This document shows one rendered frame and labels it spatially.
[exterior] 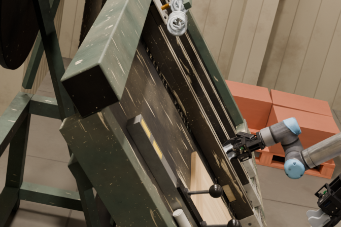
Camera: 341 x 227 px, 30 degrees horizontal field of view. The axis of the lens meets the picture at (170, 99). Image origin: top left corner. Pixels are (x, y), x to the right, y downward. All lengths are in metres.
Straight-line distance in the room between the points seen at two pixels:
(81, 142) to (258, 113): 4.22
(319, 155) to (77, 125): 1.23
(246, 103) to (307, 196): 1.00
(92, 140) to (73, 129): 0.05
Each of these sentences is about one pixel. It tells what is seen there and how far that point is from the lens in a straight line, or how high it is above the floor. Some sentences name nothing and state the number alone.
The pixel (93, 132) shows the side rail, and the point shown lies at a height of 1.73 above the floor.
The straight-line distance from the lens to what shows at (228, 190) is 2.56.
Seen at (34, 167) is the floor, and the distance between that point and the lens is 4.64.
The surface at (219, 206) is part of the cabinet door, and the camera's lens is 2.31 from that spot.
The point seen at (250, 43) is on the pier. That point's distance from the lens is 6.38.
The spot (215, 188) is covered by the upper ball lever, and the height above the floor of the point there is 1.53.
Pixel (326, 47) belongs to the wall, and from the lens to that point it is 6.77.
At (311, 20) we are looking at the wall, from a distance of 6.65.
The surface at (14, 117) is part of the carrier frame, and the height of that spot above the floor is 0.79.
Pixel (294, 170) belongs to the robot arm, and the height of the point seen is 1.30.
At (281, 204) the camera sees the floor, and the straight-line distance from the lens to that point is 4.87.
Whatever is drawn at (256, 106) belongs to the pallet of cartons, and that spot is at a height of 0.35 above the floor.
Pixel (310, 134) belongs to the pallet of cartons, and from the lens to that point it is 5.27.
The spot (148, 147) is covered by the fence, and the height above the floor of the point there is 1.59.
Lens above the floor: 2.36
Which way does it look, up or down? 22 degrees down
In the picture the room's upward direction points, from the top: 12 degrees clockwise
